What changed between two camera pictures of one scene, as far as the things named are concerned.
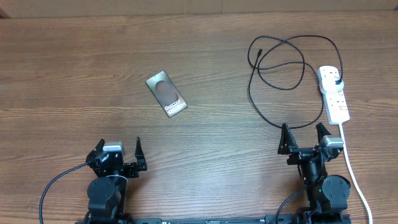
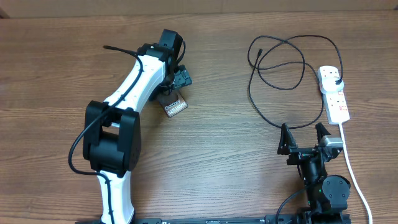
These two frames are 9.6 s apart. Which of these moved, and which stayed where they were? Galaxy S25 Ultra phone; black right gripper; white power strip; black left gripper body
Moved: black left gripper body
Stayed: white power strip; Galaxy S25 Ultra phone; black right gripper
